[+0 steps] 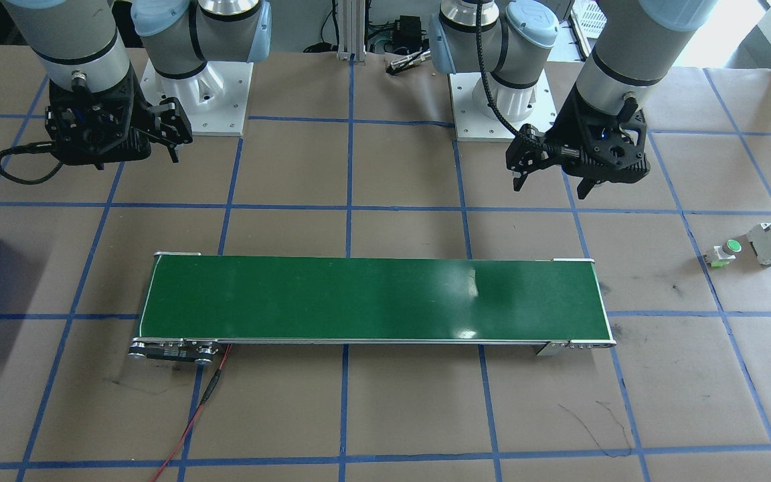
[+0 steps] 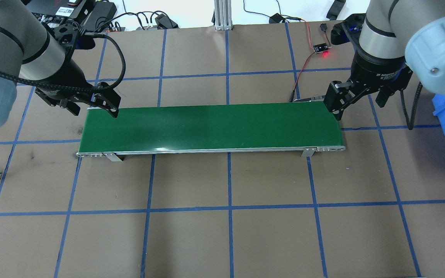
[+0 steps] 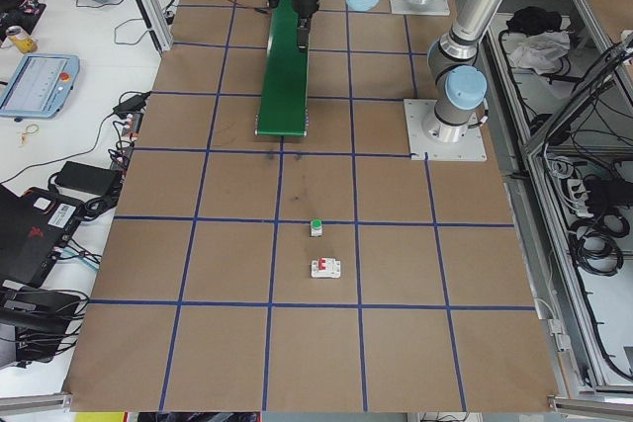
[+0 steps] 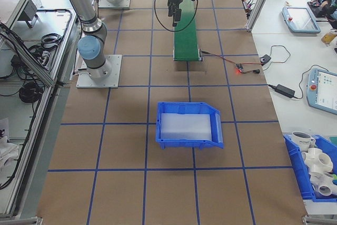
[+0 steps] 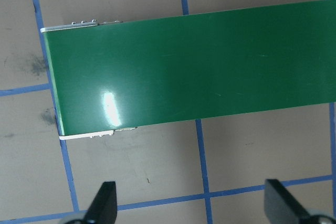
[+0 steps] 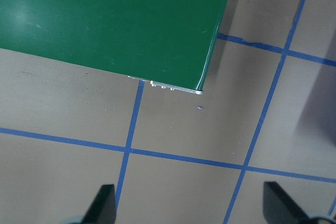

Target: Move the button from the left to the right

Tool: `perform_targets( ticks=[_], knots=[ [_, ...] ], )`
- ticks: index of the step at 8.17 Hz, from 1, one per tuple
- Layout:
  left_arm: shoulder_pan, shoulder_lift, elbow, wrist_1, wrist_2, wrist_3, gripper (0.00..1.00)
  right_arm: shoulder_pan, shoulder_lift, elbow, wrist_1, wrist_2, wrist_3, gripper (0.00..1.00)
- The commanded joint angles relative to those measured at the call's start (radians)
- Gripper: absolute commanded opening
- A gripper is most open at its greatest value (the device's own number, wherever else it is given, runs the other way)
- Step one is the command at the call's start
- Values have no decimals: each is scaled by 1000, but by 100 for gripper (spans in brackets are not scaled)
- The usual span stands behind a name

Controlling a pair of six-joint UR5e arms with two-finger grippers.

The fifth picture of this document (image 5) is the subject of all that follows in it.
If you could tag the green belt conveyor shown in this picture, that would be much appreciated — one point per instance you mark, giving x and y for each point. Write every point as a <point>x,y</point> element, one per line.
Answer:
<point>183,72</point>

